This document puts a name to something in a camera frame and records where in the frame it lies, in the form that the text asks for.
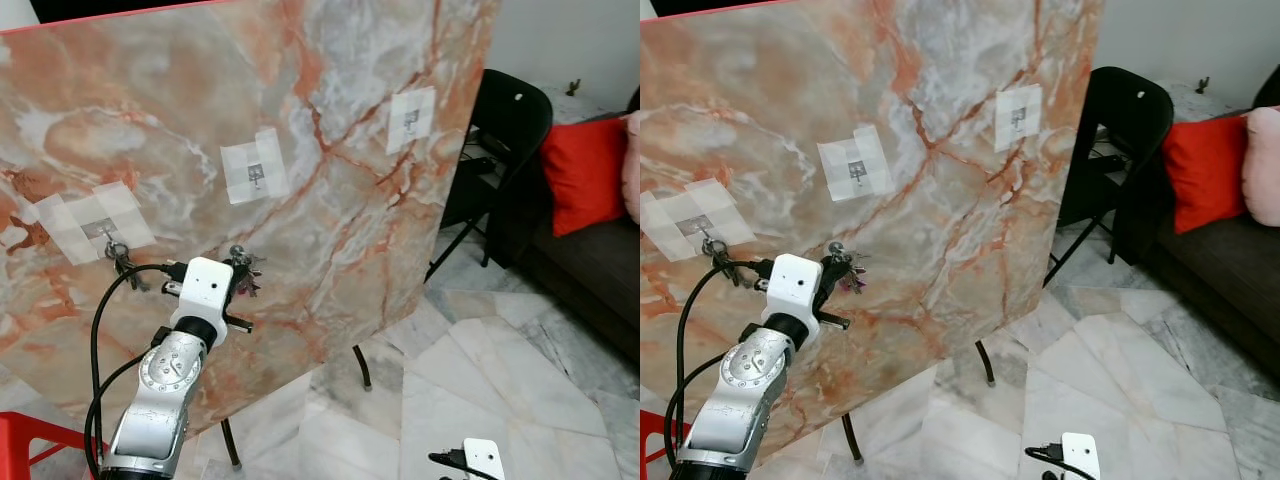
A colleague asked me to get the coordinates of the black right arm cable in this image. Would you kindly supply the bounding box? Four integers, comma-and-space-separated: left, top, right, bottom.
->
1024, 443, 1093, 480
428, 448, 471, 480

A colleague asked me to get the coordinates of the dark hanging key bunch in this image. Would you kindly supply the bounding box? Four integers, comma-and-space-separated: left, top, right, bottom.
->
103, 238, 152, 292
703, 235, 748, 287

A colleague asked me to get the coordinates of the pink cushion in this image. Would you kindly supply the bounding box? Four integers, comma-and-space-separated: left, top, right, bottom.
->
620, 110, 641, 224
1240, 107, 1280, 229

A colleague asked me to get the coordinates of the red cushion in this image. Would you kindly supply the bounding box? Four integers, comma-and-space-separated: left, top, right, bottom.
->
540, 115, 631, 239
1160, 113, 1252, 236

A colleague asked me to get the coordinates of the dark sofa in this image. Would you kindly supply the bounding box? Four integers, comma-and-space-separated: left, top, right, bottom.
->
1108, 185, 1280, 353
505, 195, 641, 367

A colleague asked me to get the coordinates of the white tape patch with hook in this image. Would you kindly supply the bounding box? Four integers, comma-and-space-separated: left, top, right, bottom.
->
219, 128, 292, 207
640, 178, 758, 263
35, 182, 158, 267
386, 87, 439, 156
817, 125, 895, 201
994, 84, 1044, 154

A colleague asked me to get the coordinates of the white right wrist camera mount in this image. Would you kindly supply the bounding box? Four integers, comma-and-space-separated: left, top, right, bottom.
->
1060, 432, 1104, 480
462, 438, 505, 480

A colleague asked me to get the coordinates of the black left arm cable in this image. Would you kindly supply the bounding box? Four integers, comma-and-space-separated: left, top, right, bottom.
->
664, 257, 778, 473
86, 261, 192, 477

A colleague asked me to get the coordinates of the red plastic stool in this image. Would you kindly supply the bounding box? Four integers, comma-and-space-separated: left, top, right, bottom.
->
0, 410, 87, 480
640, 407, 693, 480

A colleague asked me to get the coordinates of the black folding chair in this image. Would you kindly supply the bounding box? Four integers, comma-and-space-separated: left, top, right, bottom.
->
1044, 65, 1177, 287
425, 68, 555, 284

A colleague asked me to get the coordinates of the silver key bunch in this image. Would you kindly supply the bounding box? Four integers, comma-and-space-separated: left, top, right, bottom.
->
227, 244, 270, 300
827, 241, 873, 297

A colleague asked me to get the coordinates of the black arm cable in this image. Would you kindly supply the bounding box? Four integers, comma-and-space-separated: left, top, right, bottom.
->
1024, 443, 1093, 480
664, 257, 778, 473
428, 448, 471, 480
86, 261, 192, 477

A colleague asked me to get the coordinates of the marble pattern board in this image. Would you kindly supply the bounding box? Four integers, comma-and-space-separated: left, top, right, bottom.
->
640, 0, 1105, 443
0, 0, 501, 438

